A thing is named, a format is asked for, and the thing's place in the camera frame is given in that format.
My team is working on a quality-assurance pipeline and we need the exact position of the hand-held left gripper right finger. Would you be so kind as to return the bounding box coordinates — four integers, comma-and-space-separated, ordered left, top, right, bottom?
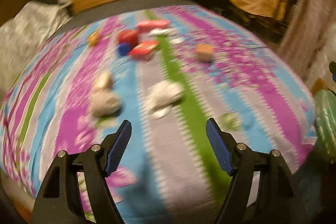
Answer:
205, 118, 307, 224

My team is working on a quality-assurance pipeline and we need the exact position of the white cloth cover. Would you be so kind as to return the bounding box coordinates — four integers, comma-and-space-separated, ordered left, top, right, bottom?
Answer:
0, 0, 71, 89

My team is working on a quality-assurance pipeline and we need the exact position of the white crumpled wrapper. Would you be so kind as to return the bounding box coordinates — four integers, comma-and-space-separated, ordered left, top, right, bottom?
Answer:
148, 28, 177, 39

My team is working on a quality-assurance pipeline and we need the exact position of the beige crumpled paper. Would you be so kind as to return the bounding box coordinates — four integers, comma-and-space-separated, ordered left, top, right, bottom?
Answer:
89, 72, 122, 117

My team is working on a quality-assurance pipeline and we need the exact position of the red box far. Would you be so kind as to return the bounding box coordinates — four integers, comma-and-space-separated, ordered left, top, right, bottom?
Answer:
136, 20, 170, 33

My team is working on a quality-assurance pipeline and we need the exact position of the dark wooden chair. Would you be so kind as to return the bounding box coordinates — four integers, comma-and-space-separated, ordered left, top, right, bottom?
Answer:
269, 0, 300, 44

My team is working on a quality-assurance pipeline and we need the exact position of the small paper box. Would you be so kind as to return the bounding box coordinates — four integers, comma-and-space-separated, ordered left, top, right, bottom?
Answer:
128, 40, 161, 61

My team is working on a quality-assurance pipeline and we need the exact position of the brown cube box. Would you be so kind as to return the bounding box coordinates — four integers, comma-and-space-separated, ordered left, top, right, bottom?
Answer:
194, 43, 215, 62

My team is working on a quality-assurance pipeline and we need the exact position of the white paper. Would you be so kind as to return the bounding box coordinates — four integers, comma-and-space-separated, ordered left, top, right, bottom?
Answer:
145, 81, 185, 119

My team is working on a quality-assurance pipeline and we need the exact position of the floral striped bedsheet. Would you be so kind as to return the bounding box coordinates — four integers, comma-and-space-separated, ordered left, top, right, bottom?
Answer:
0, 5, 318, 222

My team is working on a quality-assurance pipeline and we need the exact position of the small orange packet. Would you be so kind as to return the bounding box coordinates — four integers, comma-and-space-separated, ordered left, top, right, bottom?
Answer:
88, 31, 102, 46

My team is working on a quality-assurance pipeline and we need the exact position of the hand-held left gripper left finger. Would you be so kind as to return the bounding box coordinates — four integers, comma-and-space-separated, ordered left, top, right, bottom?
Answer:
31, 119, 132, 224

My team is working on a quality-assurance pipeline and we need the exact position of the green bin with plastic liner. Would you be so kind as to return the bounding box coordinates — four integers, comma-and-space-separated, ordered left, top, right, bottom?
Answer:
313, 88, 336, 165

